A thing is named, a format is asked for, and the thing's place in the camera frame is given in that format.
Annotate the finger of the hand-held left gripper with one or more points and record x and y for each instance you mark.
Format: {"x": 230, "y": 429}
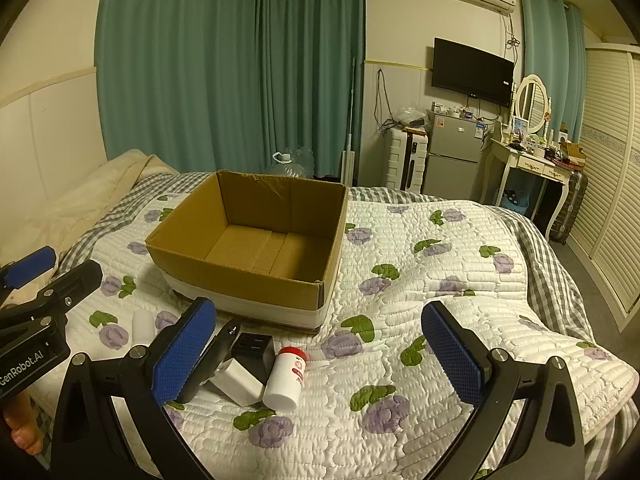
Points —
{"x": 30, "y": 266}
{"x": 75, "y": 284}

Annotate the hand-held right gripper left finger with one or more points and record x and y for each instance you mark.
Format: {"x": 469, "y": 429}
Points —
{"x": 182, "y": 352}

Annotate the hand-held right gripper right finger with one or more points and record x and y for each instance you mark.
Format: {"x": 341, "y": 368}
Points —
{"x": 452, "y": 355}

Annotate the small white cylinder bottle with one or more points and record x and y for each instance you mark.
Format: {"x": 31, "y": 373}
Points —
{"x": 142, "y": 327}

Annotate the white power adapter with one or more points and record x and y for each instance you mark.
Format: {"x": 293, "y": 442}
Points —
{"x": 237, "y": 385}

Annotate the black charger block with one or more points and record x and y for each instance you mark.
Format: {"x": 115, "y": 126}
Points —
{"x": 252, "y": 355}

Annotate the white bottle with red label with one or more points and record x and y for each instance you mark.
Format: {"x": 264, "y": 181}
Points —
{"x": 285, "y": 380}

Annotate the brown cardboard box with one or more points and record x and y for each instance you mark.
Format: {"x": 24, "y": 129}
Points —
{"x": 240, "y": 205}

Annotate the person's left hand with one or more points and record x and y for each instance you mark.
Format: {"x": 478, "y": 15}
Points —
{"x": 22, "y": 432}

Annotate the white floral quilt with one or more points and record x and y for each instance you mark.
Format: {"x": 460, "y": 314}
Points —
{"x": 400, "y": 410}

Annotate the cream blanket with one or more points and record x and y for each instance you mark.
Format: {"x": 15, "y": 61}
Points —
{"x": 100, "y": 195}

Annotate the cream padded headboard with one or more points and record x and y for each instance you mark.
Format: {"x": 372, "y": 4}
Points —
{"x": 50, "y": 135}

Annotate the blue bin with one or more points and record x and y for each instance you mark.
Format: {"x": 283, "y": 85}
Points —
{"x": 515, "y": 205}

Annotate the silver suitcase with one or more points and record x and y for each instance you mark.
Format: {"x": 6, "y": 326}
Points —
{"x": 572, "y": 205}

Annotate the silver refrigerator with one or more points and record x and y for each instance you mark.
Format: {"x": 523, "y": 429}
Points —
{"x": 452, "y": 160}

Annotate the white suitcase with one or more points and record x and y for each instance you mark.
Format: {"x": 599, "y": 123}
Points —
{"x": 402, "y": 160}

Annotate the white vanity table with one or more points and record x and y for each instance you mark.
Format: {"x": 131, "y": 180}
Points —
{"x": 530, "y": 162}

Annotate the clear water jug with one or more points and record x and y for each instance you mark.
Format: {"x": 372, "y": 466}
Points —
{"x": 295, "y": 162}

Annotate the white mop pole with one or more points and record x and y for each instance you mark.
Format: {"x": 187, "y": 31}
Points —
{"x": 348, "y": 160}

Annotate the small brown carton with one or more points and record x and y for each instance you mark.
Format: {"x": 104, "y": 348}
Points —
{"x": 574, "y": 151}

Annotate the clear plastic bag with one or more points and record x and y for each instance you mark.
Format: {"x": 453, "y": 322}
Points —
{"x": 410, "y": 116}

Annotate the cream slatted wardrobe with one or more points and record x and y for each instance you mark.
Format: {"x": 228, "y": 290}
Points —
{"x": 610, "y": 160}

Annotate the wide teal curtain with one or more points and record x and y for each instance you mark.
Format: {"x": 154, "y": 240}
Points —
{"x": 225, "y": 70}

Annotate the oval vanity mirror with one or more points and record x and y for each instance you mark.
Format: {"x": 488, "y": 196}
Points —
{"x": 532, "y": 102}

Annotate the black flat television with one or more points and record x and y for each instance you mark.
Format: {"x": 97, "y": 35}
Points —
{"x": 470, "y": 70}

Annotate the narrow teal curtain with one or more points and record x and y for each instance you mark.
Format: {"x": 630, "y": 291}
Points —
{"x": 550, "y": 60}

